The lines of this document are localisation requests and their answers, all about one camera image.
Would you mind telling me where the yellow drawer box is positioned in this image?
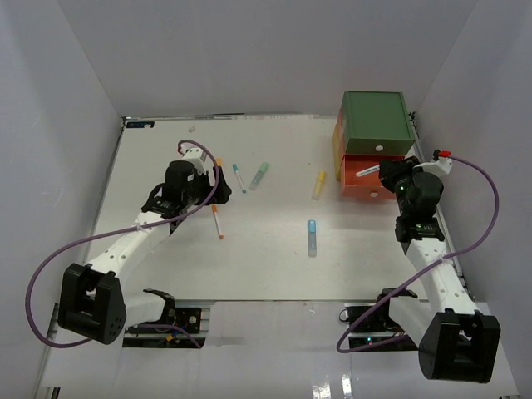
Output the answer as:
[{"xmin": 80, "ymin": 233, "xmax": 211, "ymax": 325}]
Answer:
[{"xmin": 332, "ymin": 126, "xmax": 342, "ymax": 181}]

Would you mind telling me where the green cap highlighter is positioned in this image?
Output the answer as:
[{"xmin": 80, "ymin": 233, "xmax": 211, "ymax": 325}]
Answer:
[{"xmin": 249, "ymin": 161, "xmax": 269, "ymax": 190}]

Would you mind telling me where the blue label sticker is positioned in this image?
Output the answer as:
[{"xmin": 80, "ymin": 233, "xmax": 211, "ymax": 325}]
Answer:
[{"xmin": 126, "ymin": 121, "xmax": 155, "ymax": 129}]

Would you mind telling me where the teal cap marker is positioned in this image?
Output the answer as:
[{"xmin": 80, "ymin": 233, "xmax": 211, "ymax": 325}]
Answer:
[{"xmin": 232, "ymin": 164, "xmax": 247, "ymax": 194}]

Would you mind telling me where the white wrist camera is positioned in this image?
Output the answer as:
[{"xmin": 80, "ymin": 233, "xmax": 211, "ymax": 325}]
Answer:
[
  {"xmin": 414, "ymin": 150, "xmax": 453, "ymax": 177},
  {"xmin": 182, "ymin": 147, "xmax": 207, "ymax": 175}
]

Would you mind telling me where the orange cap marker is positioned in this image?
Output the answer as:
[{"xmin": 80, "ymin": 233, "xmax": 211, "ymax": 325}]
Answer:
[{"xmin": 211, "ymin": 204, "xmax": 224, "ymax": 240}]

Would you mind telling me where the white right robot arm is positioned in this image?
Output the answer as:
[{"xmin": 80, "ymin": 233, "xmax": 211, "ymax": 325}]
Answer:
[{"xmin": 375, "ymin": 154, "xmax": 500, "ymax": 383}]

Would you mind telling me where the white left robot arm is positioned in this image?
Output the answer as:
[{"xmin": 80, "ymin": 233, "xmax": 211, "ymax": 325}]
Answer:
[{"xmin": 58, "ymin": 160, "xmax": 232, "ymax": 345}]

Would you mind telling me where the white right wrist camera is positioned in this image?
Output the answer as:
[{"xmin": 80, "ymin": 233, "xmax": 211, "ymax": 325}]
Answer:
[{"xmin": 414, "ymin": 150, "xmax": 453, "ymax": 177}]

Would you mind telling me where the green drawer box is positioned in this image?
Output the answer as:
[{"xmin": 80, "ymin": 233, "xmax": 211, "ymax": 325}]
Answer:
[{"xmin": 337, "ymin": 91, "xmax": 415, "ymax": 156}]

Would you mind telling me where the blue cap highlighter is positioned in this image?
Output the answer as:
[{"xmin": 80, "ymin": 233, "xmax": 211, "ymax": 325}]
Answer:
[{"xmin": 307, "ymin": 219, "xmax": 317, "ymax": 257}]

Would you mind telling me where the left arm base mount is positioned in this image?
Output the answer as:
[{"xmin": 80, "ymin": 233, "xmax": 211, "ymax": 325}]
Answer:
[{"xmin": 122, "ymin": 305, "xmax": 210, "ymax": 349}]

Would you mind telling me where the yellow cap highlighter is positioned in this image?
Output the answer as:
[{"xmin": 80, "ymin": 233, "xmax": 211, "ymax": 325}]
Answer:
[{"xmin": 311, "ymin": 170, "xmax": 327, "ymax": 200}]

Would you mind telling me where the pink cap marker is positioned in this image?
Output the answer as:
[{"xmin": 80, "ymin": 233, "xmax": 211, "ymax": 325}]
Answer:
[{"xmin": 356, "ymin": 165, "xmax": 380, "ymax": 177}]

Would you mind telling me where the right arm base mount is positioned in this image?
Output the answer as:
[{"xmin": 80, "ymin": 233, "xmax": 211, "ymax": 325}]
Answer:
[{"xmin": 338, "ymin": 303, "xmax": 417, "ymax": 352}]

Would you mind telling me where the orange drawer box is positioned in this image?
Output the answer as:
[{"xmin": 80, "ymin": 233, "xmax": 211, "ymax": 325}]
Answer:
[{"xmin": 338, "ymin": 129, "xmax": 406, "ymax": 200}]

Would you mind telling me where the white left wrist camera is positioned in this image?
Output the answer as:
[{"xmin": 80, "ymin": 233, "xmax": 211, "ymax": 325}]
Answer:
[{"xmin": 182, "ymin": 147, "xmax": 207, "ymax": 175}]

